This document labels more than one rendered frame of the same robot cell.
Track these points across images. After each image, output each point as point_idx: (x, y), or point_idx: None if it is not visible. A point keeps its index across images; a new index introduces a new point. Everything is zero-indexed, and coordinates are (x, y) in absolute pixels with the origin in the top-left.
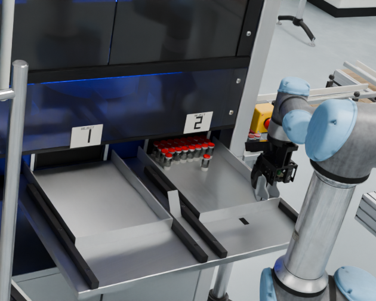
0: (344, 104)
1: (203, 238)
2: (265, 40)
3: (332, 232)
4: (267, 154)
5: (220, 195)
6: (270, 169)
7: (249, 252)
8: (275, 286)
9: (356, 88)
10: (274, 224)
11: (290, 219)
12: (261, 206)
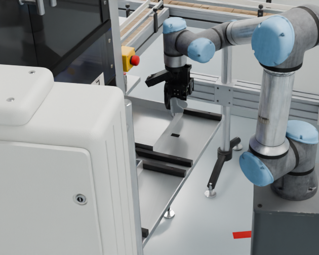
0: (278, 19)
1: (167, 161)
2: (114, 2)
3: (289, 105)
4: (170, 81)
5: (144, 127)
6: (180, 90)
7: (200, 153)
8: (262, 160)
9: (145, 6)
10: (193, 126)
11: (198, 117)
12: (176, 119)
